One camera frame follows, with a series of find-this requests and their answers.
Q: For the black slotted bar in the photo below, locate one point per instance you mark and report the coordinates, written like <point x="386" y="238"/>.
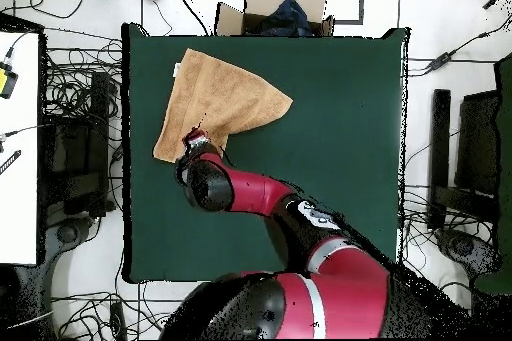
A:
<point x="10" y="162"/>

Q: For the tan terry towel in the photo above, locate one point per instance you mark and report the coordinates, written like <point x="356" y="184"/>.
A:
<point x="224" y="93"/>

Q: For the yellow and black device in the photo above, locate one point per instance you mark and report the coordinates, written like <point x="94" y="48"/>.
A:
<point x="6" y="81"/>

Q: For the blue jeans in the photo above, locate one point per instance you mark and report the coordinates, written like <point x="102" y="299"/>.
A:
<point x="290" y="17"/>

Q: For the dark green cloth cover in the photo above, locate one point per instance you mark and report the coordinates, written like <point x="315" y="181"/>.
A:
<point x="504" y="157"/>

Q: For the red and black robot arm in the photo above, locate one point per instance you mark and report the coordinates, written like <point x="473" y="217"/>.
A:
<point x="320" y="297"/>

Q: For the dark green table cloth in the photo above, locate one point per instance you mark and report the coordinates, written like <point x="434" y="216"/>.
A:
<point x="340" y="137"/>

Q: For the white desk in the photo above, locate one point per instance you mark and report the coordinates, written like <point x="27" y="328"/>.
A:
<point x="18" y="197"/>

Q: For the black floor stand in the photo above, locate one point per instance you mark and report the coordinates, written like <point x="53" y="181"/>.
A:
<point x="76" y="157"/>
<point x="440" y="137"/>

